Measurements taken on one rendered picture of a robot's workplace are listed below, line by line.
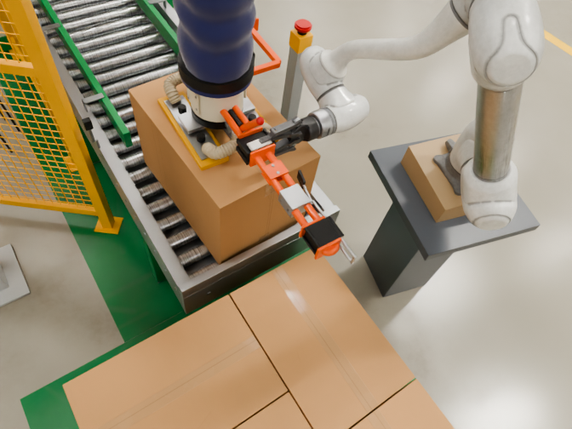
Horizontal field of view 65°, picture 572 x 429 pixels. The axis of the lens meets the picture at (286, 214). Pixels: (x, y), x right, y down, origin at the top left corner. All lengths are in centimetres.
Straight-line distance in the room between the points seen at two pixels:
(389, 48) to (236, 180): 59
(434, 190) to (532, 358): 119
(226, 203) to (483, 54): 79
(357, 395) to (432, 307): 96
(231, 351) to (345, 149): 166
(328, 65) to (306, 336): 91
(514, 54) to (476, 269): 179
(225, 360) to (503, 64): 118
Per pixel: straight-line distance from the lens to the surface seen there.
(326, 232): 118
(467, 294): 259
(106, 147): 204
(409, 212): 174
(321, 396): 160
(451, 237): 175
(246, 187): 142
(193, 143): 150
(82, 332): 230
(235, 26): 125
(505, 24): 106
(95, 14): 290
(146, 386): 160
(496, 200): 149
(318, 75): 148
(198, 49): 130
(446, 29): 126
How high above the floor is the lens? 209
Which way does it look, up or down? 56 degrees down
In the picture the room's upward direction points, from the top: 12 degrees clockwise
